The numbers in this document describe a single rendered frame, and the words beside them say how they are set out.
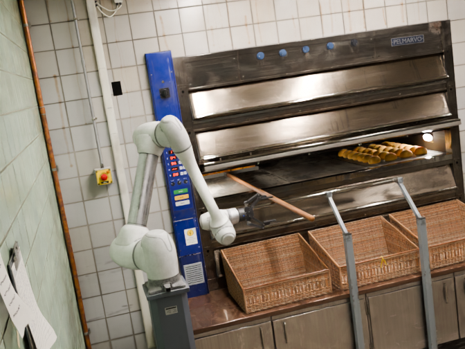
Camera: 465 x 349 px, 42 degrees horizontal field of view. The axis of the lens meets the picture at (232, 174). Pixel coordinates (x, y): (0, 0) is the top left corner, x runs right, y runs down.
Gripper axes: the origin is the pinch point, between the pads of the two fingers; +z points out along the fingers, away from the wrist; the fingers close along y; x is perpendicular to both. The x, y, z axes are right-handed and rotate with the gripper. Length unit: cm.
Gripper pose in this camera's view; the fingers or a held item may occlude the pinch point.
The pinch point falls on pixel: (272, 208)
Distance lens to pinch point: 343.4
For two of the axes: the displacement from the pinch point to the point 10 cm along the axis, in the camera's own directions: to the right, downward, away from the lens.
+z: 9.6, -1.7, 2.3
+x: 2.5, 1.2, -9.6
